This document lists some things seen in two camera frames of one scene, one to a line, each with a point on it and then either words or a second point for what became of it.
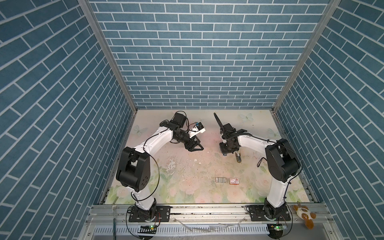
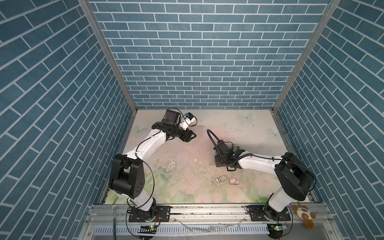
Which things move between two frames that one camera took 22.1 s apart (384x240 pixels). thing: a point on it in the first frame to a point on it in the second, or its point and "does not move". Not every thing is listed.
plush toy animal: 303,213 does not move
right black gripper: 223,151 to 217,163
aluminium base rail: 192,215 does not move
